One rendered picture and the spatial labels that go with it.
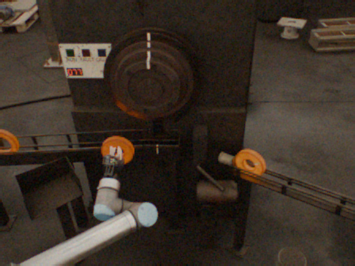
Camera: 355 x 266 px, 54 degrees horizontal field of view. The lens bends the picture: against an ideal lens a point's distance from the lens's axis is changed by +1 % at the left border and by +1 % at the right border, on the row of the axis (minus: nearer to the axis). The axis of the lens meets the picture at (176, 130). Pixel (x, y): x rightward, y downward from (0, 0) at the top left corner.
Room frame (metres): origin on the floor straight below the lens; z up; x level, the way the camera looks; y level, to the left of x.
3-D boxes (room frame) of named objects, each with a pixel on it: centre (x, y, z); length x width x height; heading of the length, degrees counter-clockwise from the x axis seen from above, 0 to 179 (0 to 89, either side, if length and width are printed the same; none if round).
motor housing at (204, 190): (1.36, -0.21, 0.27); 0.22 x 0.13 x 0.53; 86
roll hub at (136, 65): (1.42, 0.11, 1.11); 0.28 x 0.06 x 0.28; 86
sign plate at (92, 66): (1.65, 0.44, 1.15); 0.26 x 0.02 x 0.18; 86
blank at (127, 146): (1.31, 0.29, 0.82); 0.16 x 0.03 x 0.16; 85
